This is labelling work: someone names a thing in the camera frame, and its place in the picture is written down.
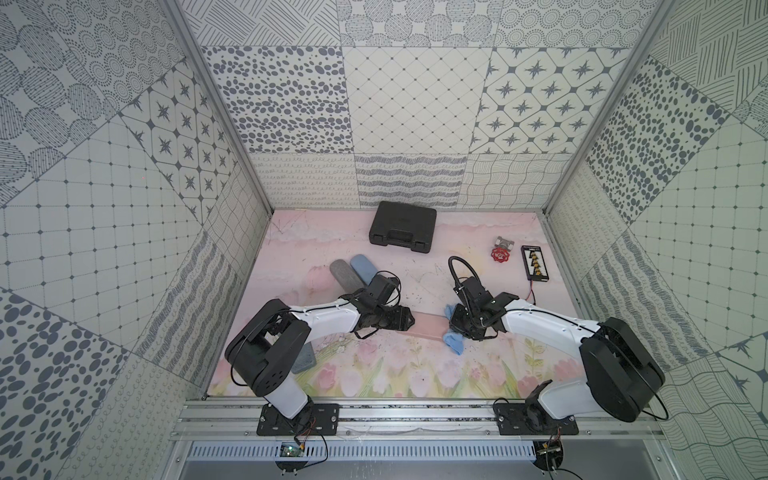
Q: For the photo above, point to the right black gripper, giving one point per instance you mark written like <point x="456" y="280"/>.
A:
<point x="456" y="325"/>

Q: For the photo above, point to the blue microfiber cloth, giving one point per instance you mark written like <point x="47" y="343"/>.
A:
<point x="453" y="339"/>

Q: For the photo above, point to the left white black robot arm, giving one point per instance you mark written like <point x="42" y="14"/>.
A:
<point x="263" y="353"/>

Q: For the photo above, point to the red valve handwheel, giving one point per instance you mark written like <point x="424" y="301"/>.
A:
<point x="500" y="254"/>

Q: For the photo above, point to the aluminium mounting rail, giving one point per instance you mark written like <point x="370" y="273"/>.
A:
<point x="235" y="418"/>

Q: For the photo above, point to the dark grey eyeglass case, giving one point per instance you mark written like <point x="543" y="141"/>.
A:
<point x="305" y="360"/>

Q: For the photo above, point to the blue eyeglass case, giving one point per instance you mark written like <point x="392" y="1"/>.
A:
<point x="364" y="268"/>

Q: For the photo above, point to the grey felt eyeglass case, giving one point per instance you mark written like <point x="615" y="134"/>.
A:
<point x="346" y="276"/>

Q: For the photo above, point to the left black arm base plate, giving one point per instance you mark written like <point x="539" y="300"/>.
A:
<point x="313" y="419"/>

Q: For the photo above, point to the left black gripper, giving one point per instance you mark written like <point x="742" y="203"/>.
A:
<point x="389" y="318"/>

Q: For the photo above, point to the black box with brass parts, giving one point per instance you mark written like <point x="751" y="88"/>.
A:
<point x="535" y="266"/>

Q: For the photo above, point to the black plastic tool case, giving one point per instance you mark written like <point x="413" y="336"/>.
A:
<point x="403" y="225"/>

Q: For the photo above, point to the white slotted cable duct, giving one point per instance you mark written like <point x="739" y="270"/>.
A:
<point x="398" y="450"/>

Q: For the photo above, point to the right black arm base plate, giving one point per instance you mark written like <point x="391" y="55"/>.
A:
<point x="520" y="419"/>

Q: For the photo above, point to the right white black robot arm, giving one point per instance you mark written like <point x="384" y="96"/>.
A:
<point x="620" y="377"/>

